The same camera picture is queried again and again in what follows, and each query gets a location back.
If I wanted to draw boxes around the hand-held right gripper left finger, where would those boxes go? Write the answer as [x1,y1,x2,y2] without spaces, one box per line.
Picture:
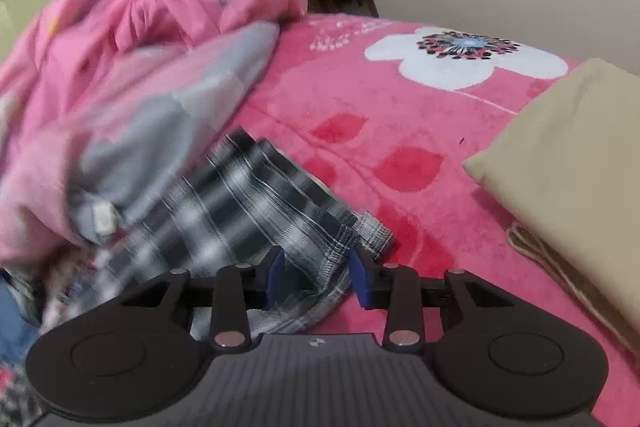
[117,246,287,352]

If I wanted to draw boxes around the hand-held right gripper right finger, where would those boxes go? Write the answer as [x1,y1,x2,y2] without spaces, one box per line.
[350,247,513,352]

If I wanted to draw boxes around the black white plaid pants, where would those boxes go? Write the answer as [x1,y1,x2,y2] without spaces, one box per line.
[40,127,396,343]

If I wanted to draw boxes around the pink floral fleece blanket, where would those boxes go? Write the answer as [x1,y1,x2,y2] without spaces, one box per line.
[235,14,640,427]

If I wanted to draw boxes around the folded beige pants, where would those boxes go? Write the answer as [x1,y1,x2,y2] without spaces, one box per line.
[462,57,640,358]

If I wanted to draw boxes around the blue jeans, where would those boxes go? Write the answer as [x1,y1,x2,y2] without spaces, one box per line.
[0,277,46,358]

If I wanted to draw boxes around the pink grey floral quilt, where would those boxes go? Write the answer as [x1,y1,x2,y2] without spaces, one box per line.
[0,0,308,263]

